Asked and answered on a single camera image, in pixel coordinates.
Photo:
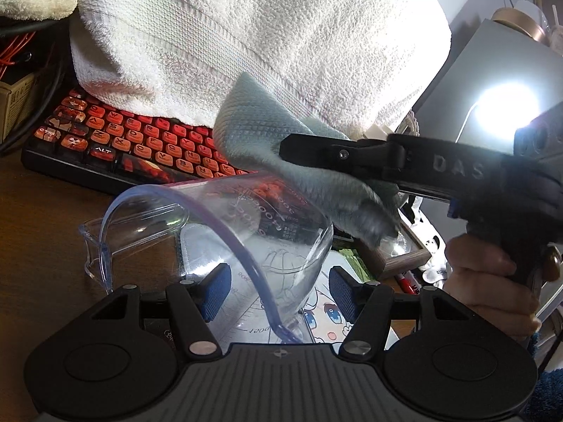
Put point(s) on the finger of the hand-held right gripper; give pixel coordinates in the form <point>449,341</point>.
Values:
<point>325,154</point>

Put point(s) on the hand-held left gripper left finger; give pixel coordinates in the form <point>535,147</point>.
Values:
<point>215,292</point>

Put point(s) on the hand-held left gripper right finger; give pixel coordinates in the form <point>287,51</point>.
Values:
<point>343,294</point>

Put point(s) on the clear plastic measuring cup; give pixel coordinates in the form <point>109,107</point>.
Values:
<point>246,228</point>

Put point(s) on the light blue cleaning cloth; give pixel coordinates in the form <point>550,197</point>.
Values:
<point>255,123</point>

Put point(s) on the person's right hand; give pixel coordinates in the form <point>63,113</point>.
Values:
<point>479,281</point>

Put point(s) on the cartoon printed mouse pad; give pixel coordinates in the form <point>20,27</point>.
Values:
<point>316,316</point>

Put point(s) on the green packet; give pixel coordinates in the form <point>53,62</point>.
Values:
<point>352,259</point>

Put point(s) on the red marker pen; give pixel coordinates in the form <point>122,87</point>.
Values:
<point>407,283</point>

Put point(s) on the bright desk lamp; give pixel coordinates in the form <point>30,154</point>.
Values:
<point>506,105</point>

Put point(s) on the white plush dog toy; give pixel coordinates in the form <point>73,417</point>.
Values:
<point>433,246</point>

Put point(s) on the grey flat panel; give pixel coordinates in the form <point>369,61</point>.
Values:
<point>484,52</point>

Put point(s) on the white terry towel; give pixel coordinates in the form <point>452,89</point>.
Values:
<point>264,30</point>

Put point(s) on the copper lidded jar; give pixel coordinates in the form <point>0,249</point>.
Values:
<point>514,17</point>

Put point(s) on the red and black keyboard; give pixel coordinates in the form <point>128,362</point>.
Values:
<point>110,136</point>

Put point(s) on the brown cardboard box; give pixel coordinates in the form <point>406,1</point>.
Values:
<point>15,105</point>

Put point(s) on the wooden shadow box frame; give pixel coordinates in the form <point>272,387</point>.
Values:
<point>404,260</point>

